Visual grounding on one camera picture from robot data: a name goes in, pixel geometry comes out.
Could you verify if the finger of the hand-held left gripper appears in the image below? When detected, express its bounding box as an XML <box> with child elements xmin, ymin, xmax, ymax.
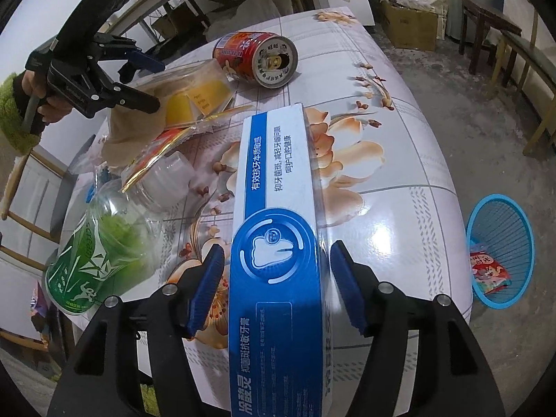
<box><xmin>93</xmin><ymin>30</ymin><xmax>166</xmax><ymax>74</ymax></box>
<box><xmin>98</xmin><ymin>79</ymin><xmax>161</xmax><ymax>114</ymax></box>

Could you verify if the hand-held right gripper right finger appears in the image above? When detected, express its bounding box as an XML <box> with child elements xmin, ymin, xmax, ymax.
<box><xmin>329</xmin><ymin>240</ymin><xmax>507</xmax><ymax>417</ymax></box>

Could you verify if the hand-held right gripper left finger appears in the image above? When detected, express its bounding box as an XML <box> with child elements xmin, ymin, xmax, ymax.
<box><xmin>47</xmin><ymin>245</ymin><xmax>227</xmax><ymax>417</ymax></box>

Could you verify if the beige paper towel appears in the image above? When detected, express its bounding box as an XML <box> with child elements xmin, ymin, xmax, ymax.
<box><xmin>101</xmin><ymin>76</ymin><xmax>192</xmax><ymax>168</ymax></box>

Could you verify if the yellow cardboard box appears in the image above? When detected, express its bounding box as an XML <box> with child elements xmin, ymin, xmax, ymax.
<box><xmin>167</xmin><ymin>60</ymin><xmax>235</xmax><ymax>126</ymax></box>

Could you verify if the red drink can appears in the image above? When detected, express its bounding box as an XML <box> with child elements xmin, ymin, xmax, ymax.
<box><xmin>212</xmin><ymin>31</ymin><xmax>300</xmax><ymax>88</ymax></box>

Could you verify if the blue white toothpaste box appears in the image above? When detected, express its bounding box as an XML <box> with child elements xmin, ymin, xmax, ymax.
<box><xmin>227</xmin><ymin>103</ymin><xmax>328</xmax><ymax>417</ymax></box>

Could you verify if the blue plastic basket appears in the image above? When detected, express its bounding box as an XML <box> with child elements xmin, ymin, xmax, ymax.
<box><xmin>466</xmin><ymin>194</ymin><xmax>534</xmax><ymax>310</ymax></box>

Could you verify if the person's left hand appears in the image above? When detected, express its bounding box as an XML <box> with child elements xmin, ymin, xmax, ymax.
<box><xmin>19</xmin><ymin>69</ymin><xmax>78</xmax><ymax>126</ymax></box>

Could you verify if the clear plastic wrapper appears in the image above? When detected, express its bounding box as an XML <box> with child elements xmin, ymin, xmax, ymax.
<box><xmin>191</xmin><ymin>104</ymin><xmax>265</xmax><ymax>133</ymax></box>

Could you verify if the green label plastic bottle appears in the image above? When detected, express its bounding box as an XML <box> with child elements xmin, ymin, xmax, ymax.
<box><xmin>44</xmin><ymin>151</ymin><xmax>193</xmax><ymax>316</ymax></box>

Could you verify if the red snack packet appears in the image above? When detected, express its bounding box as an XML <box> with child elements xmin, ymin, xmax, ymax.
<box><xmin>470</xmin><ymin>247</ymin><xmax>512</xmax><ymax>296</ymax></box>

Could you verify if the floral tablecloth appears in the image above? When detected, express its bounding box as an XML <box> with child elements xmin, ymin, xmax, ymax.
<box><xmin>56</xmin><ymin>6</ymin><xmax>474</xmax><ymax>417</ymax></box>

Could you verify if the wooden chair with thin rails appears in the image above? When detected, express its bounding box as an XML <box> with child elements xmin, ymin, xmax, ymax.
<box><xmin>0</xmin><ymin>148</ymin><xmax>62</xmax><ymax>270</ymax></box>

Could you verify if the white chest cabinet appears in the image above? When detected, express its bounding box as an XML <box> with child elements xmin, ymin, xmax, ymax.
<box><xmin>324</xmin><ymin>0</ymin><xmax>383</xmax><ymax>27</ymax></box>

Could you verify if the brown cardboard box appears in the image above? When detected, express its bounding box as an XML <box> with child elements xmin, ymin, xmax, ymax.
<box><xmin>380</xmin><ymin>0</ymin><xmax>439</xmax><ymax>52</ymax></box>

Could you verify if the light wooden chair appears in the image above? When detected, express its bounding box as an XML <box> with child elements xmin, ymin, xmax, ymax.
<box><xmin>495</xmin><ymin>6</ymin><xmax>556</xmax><ymax>157</ymax></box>

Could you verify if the dark wooden stool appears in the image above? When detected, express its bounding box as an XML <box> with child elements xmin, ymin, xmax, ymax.
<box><xmin>459</xmin><ymin>0</ymin><xmax>522</xmax><ymax>88</ymax></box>

